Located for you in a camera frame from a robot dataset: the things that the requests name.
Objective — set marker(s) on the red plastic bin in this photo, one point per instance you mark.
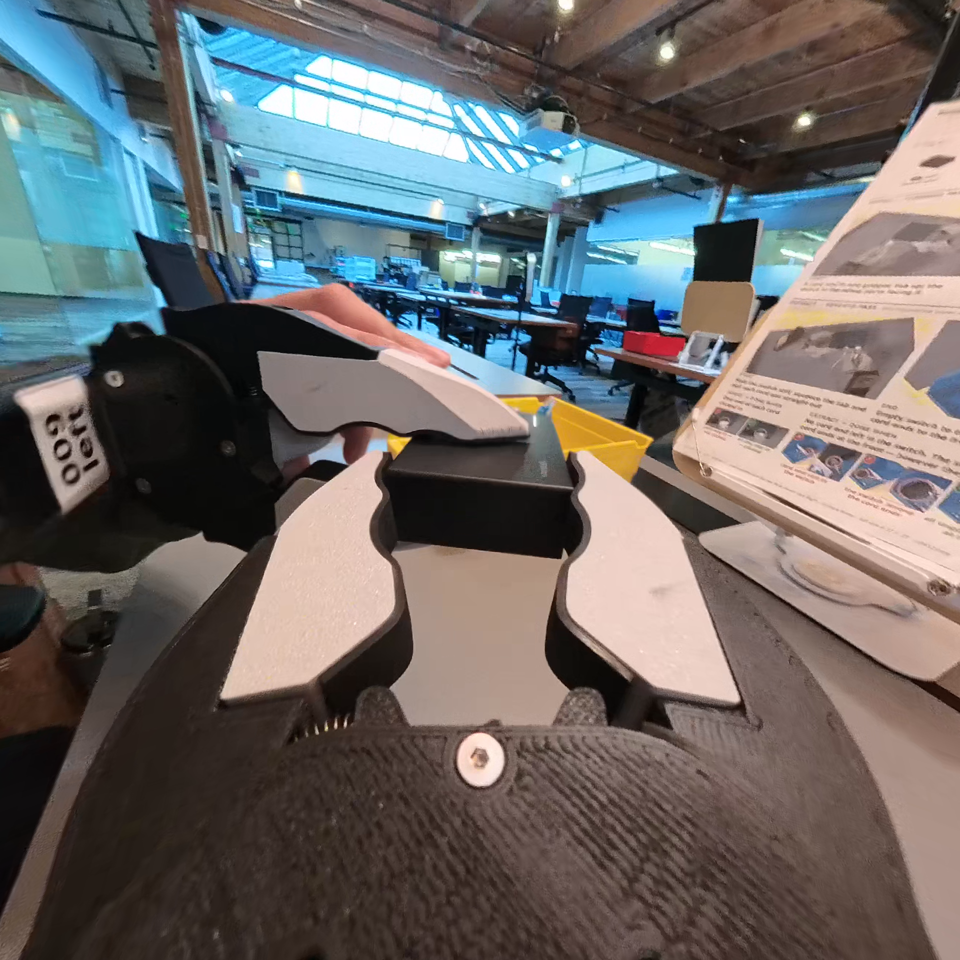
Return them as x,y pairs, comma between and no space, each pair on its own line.
652,343

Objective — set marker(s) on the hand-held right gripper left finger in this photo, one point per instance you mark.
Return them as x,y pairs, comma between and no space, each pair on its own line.
315,585

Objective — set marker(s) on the person's left hand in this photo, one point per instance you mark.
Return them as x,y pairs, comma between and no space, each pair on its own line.
352,315

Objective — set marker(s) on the printed instruction sheet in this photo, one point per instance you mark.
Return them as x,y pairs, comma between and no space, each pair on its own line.
862,420

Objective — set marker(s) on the instruction sheet on stand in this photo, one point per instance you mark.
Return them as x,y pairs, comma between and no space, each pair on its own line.
750,555

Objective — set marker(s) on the black network switch box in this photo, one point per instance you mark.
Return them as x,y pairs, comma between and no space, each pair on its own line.
480,495

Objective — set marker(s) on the ceiling projector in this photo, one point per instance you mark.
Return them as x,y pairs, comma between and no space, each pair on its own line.
551,120

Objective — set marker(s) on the black office chair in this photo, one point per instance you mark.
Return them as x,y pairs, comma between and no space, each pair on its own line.
637,315
559,330

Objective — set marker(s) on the black upright panel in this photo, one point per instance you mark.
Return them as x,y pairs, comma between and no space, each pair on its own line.
724,251

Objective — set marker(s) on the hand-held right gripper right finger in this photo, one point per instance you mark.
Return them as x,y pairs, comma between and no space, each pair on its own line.
645,592

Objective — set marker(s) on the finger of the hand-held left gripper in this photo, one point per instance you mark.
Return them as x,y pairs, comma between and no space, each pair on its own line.
390,394
296,448

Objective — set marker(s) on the yellow plastic bin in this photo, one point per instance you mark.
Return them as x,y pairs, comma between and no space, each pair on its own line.
600,439

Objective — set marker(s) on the small white stand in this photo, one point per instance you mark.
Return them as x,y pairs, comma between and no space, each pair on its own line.
705,349

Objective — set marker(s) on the beige rounded board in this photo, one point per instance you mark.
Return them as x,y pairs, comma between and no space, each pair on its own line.
716,311

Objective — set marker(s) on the black mesh chair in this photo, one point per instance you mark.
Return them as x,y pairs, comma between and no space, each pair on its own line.
176,270

